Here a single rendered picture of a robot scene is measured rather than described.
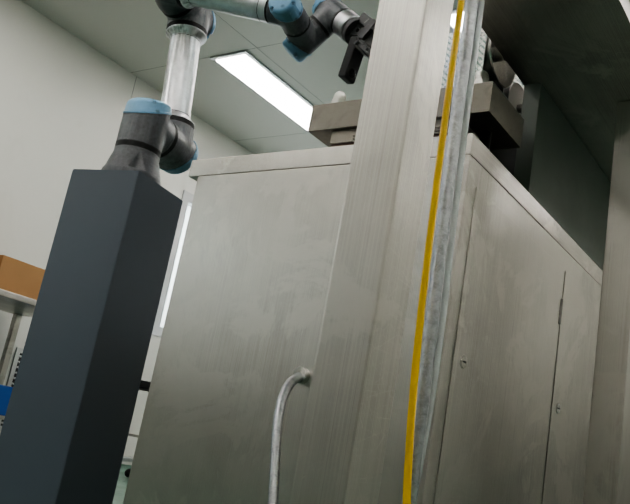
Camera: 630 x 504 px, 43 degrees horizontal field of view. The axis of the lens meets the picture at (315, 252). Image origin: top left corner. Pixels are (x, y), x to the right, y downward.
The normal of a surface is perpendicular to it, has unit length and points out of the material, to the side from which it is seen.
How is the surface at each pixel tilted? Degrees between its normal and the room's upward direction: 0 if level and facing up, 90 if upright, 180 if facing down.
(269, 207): 90
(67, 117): 90
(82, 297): 90
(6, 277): 90
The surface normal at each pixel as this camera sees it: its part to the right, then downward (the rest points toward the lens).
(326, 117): -0.55, -0.31
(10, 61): 0.82, 0.00
